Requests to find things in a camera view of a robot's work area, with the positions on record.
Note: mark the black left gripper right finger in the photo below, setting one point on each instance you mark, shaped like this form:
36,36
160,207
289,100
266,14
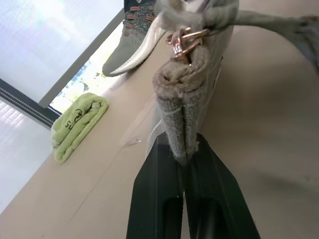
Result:
219,199

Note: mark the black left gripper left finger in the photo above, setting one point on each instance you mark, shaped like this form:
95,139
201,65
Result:
152,199

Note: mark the grey plaid fabric pouch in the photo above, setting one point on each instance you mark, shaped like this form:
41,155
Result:
184,99

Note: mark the green folded towel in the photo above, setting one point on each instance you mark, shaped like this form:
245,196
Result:
77,124

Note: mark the grey knit sneaker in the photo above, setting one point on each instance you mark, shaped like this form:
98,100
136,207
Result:
132,42

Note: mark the dark window frame bar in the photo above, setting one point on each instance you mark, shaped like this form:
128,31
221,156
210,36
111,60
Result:
27,104

